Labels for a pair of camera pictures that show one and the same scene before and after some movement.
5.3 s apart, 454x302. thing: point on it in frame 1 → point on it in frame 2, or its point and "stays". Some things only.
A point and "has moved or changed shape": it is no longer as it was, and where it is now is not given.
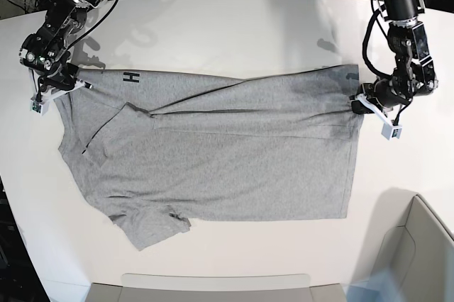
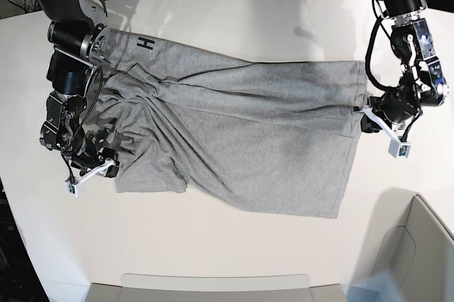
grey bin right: (409, 240) stays
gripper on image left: (61, 81) → (91, 164)
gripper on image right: (374, 98) → (385, 112)
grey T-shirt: (163, 148) has moved or changed shape
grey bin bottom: (146, 287) stays
